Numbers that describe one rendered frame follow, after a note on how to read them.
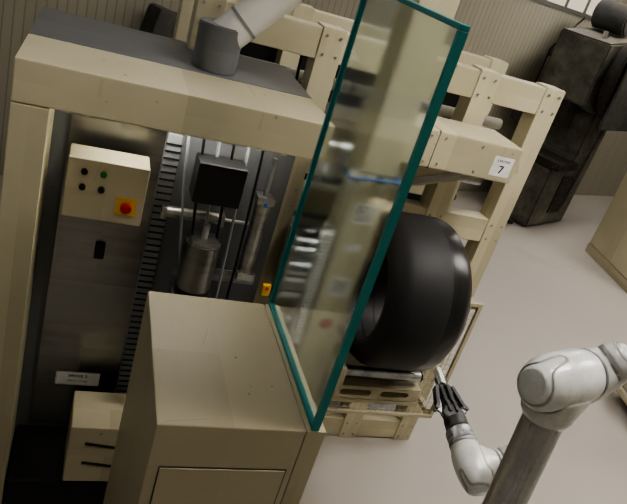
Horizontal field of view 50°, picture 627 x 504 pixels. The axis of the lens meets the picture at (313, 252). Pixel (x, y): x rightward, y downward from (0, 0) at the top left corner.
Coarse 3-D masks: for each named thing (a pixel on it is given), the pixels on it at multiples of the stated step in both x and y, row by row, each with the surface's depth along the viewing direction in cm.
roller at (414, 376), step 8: (352, 368) 249; (360, 368) 250; (368, 368) 252; (376, 368) 253; (352, 376) 250; (360, 376) 251; (368, 376) 252; (376, 376) 253; (384, 376) 254; (392, 376) 255; (400, 376) 256; (408, 376) 257; (416, 376) 258
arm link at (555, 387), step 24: (552, 360) 154; (576, 360) 155; (528, 384) 154; (552, 384) 150; (576, 384) 151; (600, 384) 156; (528, 408) 159; (552, 408) 152; (576, 408) 154; (528, 432) 161; (552, 432) 159; (504, 456) 169; (528, 456) 162; (504, 480) 167; (528, 480) 164
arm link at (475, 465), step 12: (456, 444) 206; (468, 444) 204; (456, 456) 203; (468, 456) 201; (480, 456) 201; (492, 456) 204; (456, 468) 202; (468, 468) 199; (480, 468) 198; (492, 468) 201; (468, 480) 198; (480, 480) 196; (468, 492) 199; (480, 492) 198
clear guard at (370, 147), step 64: (384, 0) 153; (384, 64) 148; (448, 64) 121; (384, 128) 143; (320, 192) 175; (384, 192) 139; (320, 256) 169; (384, 256) 138; (320, 320) 163; (320, 384) 157
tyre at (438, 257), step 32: (416, 224) 238; (448, 224) 250; (416, 256) 228; (448, 256) 233; (384, 288) 285; (416, 288) 225; (448, 288) 229; (384, 320) 231; (416, 320) 226; (448, 320) 230; (352, 352) 253; (384, 352) 234; (416, 352) 234; (448, 352) 239
